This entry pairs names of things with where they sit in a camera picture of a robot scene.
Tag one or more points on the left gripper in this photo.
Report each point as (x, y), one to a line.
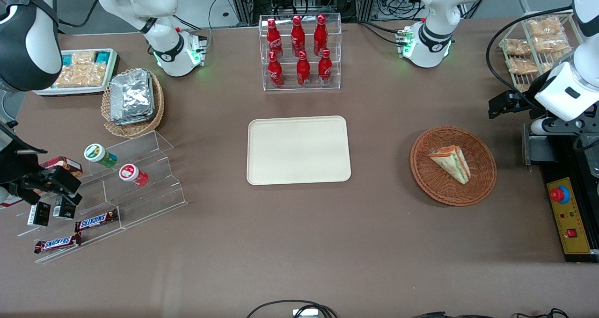
(530, 93)

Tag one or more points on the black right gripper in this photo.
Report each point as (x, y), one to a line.
(16, 163)

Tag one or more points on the triangle sandwich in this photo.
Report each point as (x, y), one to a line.
(451, 161)

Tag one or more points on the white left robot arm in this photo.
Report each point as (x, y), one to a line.
(440, 28)

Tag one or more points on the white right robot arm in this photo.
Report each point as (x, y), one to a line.
(159, 9)

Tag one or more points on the light tan wicker basket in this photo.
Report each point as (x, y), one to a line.
(135, 131)

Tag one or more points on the white snack tray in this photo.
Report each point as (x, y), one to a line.
(42, 92)

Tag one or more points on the brown round wicker basket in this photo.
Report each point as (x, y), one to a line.
(430, 182)

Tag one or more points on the beige rectangular tray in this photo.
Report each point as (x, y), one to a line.
(295, 152)

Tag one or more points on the small black box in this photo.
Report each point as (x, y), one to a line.
(39, 214)
(64, 210)

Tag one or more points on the dark red chocolate box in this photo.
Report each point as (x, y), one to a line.
(65, 162)

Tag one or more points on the clear bag of pastries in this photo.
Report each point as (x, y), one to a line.
(545, 26)
(552, 44)
(517, 47)
(522, 66)

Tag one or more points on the brown snickers bar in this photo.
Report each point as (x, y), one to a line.
(57, 243)
(96, 220)

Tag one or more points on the green tube white lid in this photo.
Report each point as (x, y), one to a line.
(99, 154)

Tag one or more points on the grey metal plate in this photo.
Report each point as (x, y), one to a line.
(538, 149)

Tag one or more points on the red tube white lid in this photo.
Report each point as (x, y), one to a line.
(132, 174)

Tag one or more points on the clear acrylic step stand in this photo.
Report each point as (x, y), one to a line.
(149, 201)

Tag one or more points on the silver foil packet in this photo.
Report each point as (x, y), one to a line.
(132, 93)
(138, 120)

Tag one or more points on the red emergency stop button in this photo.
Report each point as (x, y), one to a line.
(559, 194)

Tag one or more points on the clear cracker pack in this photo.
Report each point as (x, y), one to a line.
(68, 77)
(93, 75)
(84, 58)

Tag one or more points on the black control box yellow panel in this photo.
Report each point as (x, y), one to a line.
(568, 215)

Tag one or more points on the teal snack pack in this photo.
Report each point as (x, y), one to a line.
(103, 56)
(68, 60)

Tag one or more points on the red cola bottle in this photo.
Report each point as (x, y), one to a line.
(297, 37)
(303, 71)
(274, 39)
(325, 69)
(275, 72)
(320, 36)

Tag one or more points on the clear acrylic bottle rack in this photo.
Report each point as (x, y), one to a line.
(302, 86)

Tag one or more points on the small grey plug device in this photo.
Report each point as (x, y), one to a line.
(305, 314)

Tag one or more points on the aluminium frame rack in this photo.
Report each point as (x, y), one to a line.
(243, 0)

